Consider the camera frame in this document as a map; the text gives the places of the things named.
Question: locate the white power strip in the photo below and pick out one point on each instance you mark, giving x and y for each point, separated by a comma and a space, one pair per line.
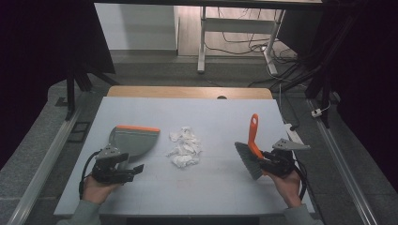
294, 134

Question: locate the wooden table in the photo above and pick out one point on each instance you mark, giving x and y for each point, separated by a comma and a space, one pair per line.
187, 92

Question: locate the person's left hand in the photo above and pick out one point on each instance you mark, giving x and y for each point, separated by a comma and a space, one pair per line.
95, 190

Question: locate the white tissue pile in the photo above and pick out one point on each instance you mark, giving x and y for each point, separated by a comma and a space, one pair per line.
185, 148

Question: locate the aluminium rail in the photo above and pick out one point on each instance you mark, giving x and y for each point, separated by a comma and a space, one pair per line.
344, 168
43, 162

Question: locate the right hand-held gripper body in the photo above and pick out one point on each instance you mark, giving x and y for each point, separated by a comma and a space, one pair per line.
283, 161

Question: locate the black floor plate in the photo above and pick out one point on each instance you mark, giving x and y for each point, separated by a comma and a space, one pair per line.
79, 132

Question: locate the white desk frame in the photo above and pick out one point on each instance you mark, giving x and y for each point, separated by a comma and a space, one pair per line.
237, 25

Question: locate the small white plug adapter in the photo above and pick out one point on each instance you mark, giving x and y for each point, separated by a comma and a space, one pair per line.
316, 112

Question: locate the grey dustpan with orange edge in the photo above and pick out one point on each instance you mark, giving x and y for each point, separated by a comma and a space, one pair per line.
134, 142

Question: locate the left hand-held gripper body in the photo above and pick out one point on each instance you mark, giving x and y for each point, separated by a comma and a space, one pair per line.
108, 152

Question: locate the white wall panel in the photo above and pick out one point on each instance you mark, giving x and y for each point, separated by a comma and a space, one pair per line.
136, 26

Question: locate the person's right hand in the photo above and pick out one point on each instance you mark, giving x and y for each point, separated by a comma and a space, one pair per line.
289, 189

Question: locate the black metal stand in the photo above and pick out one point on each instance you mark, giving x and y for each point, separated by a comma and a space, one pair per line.
75, 84
325, 72

